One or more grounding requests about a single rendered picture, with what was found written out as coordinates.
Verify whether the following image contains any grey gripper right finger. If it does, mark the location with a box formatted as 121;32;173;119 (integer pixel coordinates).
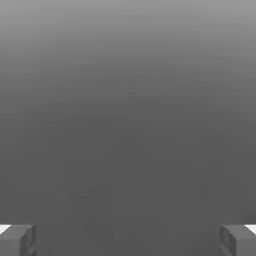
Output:
219;224;256;256

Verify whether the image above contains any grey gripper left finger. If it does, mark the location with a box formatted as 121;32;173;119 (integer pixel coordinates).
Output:
0;224;38;256

